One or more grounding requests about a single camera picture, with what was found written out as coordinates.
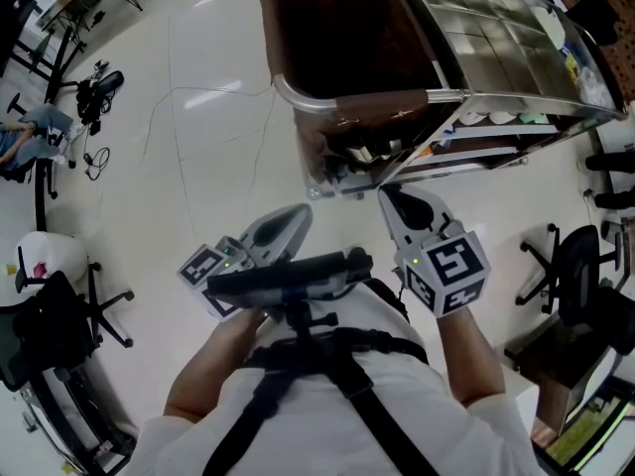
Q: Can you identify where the black chest harness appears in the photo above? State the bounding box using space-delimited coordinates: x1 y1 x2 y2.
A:
202 299 441 476

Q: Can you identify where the brown canvas laundry cart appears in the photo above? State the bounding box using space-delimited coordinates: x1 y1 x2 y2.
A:
260 0 470 200

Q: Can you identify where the black gear bag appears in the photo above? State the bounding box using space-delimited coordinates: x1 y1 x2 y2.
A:
75 69 125 126

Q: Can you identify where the person's white shirt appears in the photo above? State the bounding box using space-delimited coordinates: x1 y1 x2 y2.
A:
123 285 547 476

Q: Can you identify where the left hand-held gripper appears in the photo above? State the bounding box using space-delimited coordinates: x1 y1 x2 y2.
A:
177 202 314 322

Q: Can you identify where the black monitor stand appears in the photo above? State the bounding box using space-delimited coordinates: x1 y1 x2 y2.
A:
12 22 80 103

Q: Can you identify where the brown wooden cabinet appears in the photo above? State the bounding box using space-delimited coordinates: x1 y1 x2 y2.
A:
503 324 635 440

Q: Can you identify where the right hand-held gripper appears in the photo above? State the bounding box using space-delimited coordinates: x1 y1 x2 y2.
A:
377 184 492 319

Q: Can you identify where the black frame desk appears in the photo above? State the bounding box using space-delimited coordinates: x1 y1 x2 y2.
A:
19 364 138 476

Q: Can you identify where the thin white floor cable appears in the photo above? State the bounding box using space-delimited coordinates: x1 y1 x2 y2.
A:
143 84 277 202

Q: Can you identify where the clear plastic bag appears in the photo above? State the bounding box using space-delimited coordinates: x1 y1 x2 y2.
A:
577 64 619 108

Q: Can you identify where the black office chair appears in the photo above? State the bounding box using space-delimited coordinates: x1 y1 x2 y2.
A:
0 260 136 394
7 91 78 200
515 223 621 316
568 0 621 47

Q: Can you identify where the yellow blue packet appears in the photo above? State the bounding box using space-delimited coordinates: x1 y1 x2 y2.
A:
563 47 581 81

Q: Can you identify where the large black monitor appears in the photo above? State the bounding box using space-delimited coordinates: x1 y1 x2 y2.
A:
0 0 39 76

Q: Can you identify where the black charger cable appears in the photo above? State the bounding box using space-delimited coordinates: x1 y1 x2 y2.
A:
82 121 111 181

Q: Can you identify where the steel cart with brown bag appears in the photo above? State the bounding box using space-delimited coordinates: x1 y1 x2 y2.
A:
260 0 629 202

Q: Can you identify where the person's left forearm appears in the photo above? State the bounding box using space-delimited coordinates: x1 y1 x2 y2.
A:
163 307 269 420

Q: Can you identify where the white round bin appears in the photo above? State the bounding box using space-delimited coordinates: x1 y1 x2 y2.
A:
14 230 90 292

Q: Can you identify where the person's right forearm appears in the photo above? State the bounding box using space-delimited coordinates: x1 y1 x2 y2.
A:
436 307 507 406

